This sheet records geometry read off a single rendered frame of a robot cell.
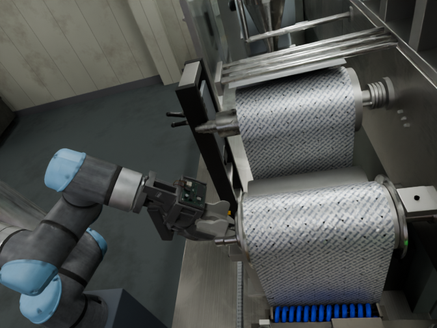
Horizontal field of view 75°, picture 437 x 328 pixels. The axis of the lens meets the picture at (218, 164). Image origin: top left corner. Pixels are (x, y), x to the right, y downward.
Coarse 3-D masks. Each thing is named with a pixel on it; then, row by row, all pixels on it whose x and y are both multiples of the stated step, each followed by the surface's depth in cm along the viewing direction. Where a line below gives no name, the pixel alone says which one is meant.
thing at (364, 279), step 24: (288, 264) 52; (312, 264) 52; (336, 264) 51; (360, 264) 51; (384, 264) 50; (264, 288) 60; (288, 288) 59; (312, 288) 59; (336, 288) 58; (360, 288) 57
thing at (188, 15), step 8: (184, 0) 116; (184, 8) 118; (184, 16) 120; (192, 16) 122; (192, 24) 122; (192, 32) 124; (192, 40) 126; (200, 48) 129; (200, 56) 131; (208, 72) 136; (216, 96) 145
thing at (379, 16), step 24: (360, 0) 71; (384, 0) 57; (408, 0) 56; (432, 0) 43; (384, 24) 59; (408, 24) 56; (432, 24) 45; (408, 48) 50; (432, 48) 48; (432, 72) 44
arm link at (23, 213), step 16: (0, 192) 71; (16, 192) 75; (0, 208) 71; (16, 208) 73; (32, 208) 76; (16, 224) 74; (32, 224) 76; (80, 240) 83; (96, 240) 87; (80, 256) 82; (96, 256) 86; (80, 272) 81
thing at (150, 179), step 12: (156, 180) 50; (180, 180) 52; (192, 180) 55; (144, 192) 50; (156, 192) 50; (168, 192) 50; (180, 192) 52; (192, 192) 53; (204, 192) 54; (144, 204) 53; (156, 204) 53; (168, 204) 53; (180, 204) 49; (192, 204) 51; (204, 204) 52; (168, 216) 52; (180, 216) 53; (192, 216) 51; (168, 228) 54
